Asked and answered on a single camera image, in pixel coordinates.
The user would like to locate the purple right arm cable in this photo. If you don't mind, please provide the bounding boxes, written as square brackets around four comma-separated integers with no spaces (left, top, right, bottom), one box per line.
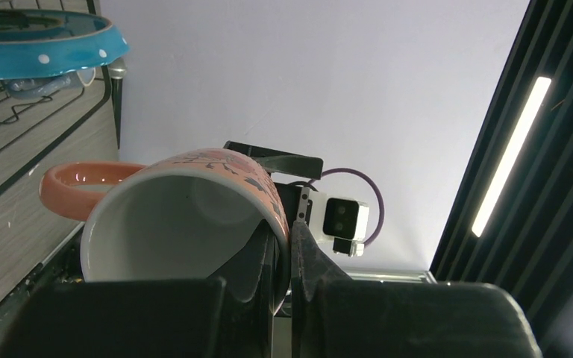
[321,168,385,247]

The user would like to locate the pink floral mug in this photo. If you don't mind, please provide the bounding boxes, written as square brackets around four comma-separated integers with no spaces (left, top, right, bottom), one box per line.
[39,148,290,305]

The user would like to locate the grey printed mug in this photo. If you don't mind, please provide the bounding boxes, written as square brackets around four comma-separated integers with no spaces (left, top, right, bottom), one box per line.
[5,68,96,100]

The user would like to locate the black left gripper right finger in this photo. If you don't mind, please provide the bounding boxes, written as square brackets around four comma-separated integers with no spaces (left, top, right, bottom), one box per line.
[290,222,542,357]

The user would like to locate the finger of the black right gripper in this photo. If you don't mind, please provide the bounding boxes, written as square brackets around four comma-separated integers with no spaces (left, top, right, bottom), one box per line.
[223,141,324,180]

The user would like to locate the black wire dish rack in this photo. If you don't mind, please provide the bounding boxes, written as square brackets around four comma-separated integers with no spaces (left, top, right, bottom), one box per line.
[0,0,114,223]

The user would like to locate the ceiling light strip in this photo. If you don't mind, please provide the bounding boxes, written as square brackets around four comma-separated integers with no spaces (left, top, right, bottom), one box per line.
[471,76,552,237]

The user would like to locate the blue dotted plate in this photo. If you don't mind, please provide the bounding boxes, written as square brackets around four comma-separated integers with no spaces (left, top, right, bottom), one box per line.
[0,9,130,80]

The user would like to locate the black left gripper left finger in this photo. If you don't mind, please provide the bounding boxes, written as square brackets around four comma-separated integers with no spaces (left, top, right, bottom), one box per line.
[0,221,275,357]

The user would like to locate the black handheld microphone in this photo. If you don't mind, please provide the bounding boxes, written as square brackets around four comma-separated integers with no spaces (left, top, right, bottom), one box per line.
[107,57,127,147]

